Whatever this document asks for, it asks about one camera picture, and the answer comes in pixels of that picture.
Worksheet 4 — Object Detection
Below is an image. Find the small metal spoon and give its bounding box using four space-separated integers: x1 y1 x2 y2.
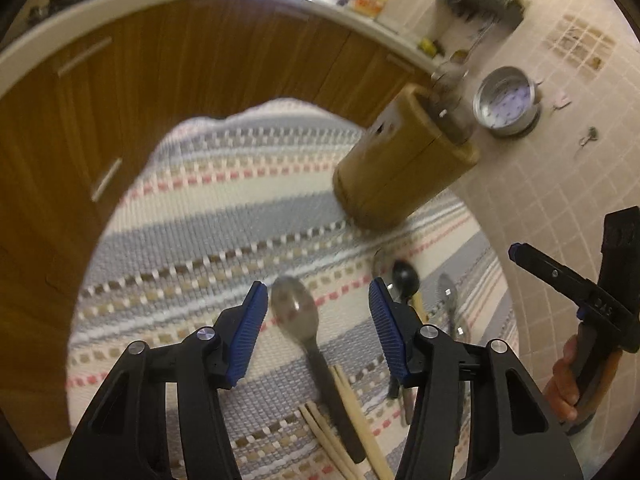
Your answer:
436 273 468 338

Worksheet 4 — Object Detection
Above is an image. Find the wooden kitchen cabinet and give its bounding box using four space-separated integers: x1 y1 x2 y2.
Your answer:
0 0 436 456

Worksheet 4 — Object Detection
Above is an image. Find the wooden utensil holder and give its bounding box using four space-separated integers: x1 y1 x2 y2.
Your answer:
332 83 481 233

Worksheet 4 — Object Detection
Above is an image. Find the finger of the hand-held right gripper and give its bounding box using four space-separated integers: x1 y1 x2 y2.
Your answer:
508 242 587 307

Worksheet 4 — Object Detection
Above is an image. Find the black spoon wooden handle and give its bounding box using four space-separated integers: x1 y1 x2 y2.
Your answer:
391 259 431 323

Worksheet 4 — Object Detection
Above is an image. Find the wooden chopstick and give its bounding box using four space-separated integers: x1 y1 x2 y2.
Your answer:
328 366 383 480
307 401 360 480
337 364 396 480
299 405 348 480

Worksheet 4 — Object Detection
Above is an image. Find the metal spoon dark handle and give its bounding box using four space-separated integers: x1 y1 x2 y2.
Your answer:
270 276 367 464

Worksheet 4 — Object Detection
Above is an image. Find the striped woven mat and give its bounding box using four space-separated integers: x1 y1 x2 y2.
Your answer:
65 97 521 480

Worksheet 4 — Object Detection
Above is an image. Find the long silver cabinet handle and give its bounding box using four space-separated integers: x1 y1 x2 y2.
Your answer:
57 37 113 78

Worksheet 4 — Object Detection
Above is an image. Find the short silver cabinet handle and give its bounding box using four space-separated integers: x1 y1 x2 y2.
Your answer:
91 158 123 202

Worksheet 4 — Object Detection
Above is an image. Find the grey wall rack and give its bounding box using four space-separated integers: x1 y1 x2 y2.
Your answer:
439 0 526 28

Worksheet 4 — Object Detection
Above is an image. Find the metal strainer pot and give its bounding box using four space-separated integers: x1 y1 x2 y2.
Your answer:
472 66 543 139

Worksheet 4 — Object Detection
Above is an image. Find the person's right hand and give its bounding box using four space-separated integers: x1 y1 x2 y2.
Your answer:
544 335 583 423

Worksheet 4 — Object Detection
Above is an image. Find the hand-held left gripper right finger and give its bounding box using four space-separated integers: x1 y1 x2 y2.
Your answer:
368 277 586 480

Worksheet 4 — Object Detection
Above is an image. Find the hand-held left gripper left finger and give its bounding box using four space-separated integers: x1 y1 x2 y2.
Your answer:
56 281 269 480

